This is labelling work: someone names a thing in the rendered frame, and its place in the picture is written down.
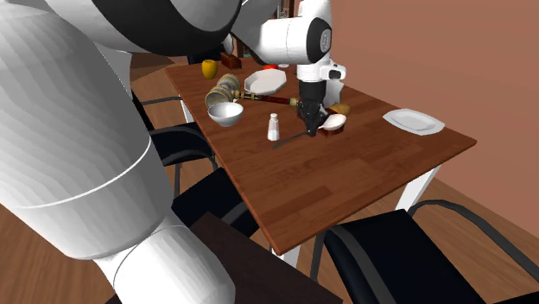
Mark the white octagonal plate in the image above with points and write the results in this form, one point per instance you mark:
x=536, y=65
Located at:
x=266, y=81

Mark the brown box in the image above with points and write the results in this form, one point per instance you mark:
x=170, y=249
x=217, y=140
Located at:
x=230, y=61

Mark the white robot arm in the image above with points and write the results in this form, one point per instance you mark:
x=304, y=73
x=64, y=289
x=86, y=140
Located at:
x=76, y=126

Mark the white bowl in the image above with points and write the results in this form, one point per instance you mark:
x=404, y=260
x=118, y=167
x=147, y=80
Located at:
x=225, y=113

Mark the red round object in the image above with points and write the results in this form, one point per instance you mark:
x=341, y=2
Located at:
x=270, y=66

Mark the wooden table with white legs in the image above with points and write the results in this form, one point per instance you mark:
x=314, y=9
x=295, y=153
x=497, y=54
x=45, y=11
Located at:
x=328, y=177

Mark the white jug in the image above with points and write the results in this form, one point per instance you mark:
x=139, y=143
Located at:
x=335, y=90

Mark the white salt shaker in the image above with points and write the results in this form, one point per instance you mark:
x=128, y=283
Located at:
x=273, y=128

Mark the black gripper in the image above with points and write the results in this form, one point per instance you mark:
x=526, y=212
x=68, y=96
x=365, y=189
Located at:
x=312, y=92

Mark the red and gold rod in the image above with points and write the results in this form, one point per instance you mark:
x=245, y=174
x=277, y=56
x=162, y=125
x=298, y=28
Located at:
x=269, y=99

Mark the black chair with grey armrests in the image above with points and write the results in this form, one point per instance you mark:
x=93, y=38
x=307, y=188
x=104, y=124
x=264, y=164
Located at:
x=181, y=145
x=214, y=202
x=404, y=261

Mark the yellow apple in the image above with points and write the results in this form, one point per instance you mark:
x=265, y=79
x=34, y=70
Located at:
x=209, y=69

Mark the white square plate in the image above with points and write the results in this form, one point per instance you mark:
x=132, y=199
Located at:
x=413, y=121

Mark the brown bread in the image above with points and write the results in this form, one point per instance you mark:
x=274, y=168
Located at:
x=341, y=109

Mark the dark robot stand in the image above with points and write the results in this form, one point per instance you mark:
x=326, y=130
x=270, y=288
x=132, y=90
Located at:
x=261, y=269

